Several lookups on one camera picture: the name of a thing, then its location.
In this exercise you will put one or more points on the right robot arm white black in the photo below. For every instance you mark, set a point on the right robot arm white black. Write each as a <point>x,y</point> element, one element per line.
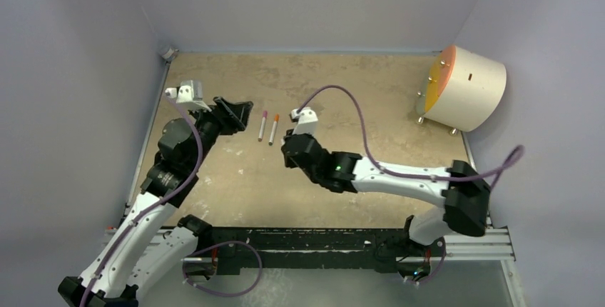
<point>459,197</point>

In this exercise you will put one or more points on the cream cylindrical drum toy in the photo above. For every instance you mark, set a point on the cream cylindrical drum toy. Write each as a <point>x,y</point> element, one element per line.
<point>462,89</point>

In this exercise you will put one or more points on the tape roll in corner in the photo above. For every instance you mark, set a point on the tape roll in corner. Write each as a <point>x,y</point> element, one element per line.
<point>168,52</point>

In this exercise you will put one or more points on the aluminium frame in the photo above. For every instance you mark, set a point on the aluminium frame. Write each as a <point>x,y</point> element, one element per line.
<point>419,267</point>

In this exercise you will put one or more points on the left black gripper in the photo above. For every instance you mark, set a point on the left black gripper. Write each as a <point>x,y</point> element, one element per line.
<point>232,116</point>

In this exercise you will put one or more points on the white pen brown tip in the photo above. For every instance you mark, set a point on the white pen brown tip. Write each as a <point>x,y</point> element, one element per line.
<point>262,128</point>

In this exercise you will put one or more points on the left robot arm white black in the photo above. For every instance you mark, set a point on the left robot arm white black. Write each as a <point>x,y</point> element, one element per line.
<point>129,266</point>

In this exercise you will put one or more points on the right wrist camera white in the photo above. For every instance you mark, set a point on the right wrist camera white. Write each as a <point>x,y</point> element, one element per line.
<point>305,120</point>

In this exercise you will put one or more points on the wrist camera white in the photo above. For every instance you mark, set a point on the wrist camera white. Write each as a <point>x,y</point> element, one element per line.
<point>305,120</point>
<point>189,94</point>

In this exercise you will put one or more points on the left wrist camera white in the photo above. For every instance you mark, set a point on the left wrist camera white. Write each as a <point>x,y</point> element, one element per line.
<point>189,94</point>

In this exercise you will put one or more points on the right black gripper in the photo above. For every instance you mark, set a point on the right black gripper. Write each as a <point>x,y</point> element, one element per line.
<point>293,146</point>

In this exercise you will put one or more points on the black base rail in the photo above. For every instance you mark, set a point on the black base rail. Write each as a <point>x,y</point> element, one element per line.
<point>376,249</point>

